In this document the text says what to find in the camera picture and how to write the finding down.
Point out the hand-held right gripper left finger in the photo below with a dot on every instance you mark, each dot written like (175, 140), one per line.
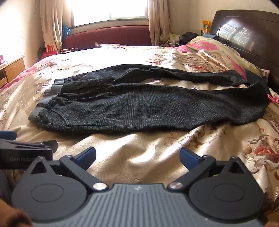
(86, 156)

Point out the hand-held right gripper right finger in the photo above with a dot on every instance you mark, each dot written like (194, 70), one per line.
(189, 157)

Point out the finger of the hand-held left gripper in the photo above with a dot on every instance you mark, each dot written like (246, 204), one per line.
(51, 145)
(7, 134)

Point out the dark grey pants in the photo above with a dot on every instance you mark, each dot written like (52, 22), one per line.
(130, 104)

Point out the floral bed blanket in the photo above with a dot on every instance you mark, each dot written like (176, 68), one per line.
(141, 148)

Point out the wooden nightstand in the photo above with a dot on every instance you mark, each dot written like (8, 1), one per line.
(13, 69)

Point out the red paper bag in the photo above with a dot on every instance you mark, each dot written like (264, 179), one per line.
(49, 51)

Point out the pink floral pillow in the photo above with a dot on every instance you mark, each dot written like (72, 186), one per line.
(218, 50)

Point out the blue bag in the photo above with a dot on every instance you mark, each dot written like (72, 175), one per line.
(65, 30)

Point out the light green cloth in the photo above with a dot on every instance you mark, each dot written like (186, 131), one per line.
(174, 39)

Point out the beige patterned curtain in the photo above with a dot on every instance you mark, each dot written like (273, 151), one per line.
(52, 24)
(158, 21)

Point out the dark clothes pile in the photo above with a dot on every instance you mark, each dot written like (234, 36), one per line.
(189, 37)

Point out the maroon upholstered bench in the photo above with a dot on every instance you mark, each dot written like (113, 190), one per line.
(109, 35)

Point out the dark wooden headboard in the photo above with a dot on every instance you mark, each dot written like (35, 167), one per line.
(261, 50)

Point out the yellow snack packet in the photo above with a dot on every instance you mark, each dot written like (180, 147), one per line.
(206, 26)

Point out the window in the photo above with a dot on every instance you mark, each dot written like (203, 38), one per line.
(109, 11)

